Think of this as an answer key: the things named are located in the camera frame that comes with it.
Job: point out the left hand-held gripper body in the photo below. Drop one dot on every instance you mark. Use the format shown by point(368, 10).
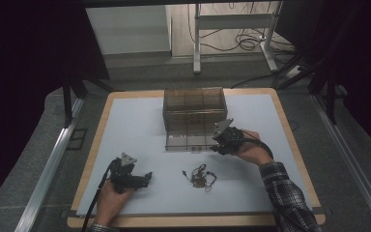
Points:
point(127, 180)

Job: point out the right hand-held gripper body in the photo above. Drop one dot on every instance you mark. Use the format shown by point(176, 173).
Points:
point(230, 140)

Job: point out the brown transparent drawer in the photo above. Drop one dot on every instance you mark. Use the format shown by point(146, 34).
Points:
point(186, 141)

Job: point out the brown transparent drawer box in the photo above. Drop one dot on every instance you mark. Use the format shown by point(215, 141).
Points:
point(193, 106)

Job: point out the person's right hand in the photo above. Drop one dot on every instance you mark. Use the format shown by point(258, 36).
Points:
point(254, 151)

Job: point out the person's left hand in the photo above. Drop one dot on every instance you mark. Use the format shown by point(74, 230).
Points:
point(109, 203)

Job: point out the white table mat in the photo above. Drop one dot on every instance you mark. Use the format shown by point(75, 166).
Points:
point(161, 199)

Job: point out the black floor grid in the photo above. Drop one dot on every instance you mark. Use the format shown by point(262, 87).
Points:
point(77, 139)

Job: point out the wooden-edged table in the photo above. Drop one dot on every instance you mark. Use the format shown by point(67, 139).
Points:
point(180, 221)

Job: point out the black metal stand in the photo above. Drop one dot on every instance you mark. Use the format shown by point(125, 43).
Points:
point(330, 96)
point(67, 103)

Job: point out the white power strip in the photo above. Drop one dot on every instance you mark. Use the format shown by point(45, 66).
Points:
point(293, 72)

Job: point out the dark curtain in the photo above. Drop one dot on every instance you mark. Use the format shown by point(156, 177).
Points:
point(19, 64)
point(360, 48)

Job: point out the white board panel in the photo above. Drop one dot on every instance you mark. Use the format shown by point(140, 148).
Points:
point(128, 29)

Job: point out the aluminium rail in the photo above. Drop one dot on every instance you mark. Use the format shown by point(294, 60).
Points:
point(351, 161)
point(45, 180)

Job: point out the white metal desk frame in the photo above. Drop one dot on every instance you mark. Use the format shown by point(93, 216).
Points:
point(235, 21)

